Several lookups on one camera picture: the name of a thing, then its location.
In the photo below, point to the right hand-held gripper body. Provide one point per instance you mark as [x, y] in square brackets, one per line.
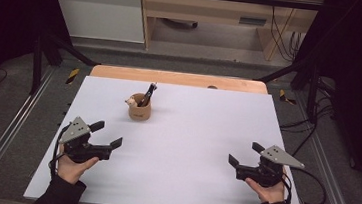
[264, 173]

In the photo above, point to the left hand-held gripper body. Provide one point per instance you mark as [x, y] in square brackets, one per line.
[80, 149]

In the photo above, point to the wooden brush holder with animal figure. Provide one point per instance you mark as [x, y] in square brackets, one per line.
[140, 108]

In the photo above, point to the thick black makeup brush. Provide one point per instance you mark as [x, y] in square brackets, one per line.
[150, 90]

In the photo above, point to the person's right hand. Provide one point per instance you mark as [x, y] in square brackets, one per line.
[269, 192]

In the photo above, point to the person's left hand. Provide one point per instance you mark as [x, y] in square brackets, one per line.
[73, 170]

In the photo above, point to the black metal stand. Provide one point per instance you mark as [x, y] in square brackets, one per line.
[37, 64]
[313, 94]

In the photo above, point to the light wooden table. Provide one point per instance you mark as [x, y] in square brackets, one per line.
[178, 78]

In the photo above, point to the white cabinet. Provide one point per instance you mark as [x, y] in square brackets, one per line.
[100, 14]

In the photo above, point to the light wooden desk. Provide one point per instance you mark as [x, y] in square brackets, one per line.
[208, 10]

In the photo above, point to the aluminium floor rail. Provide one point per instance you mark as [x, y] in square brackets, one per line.
[9, 129]
[329, 176]

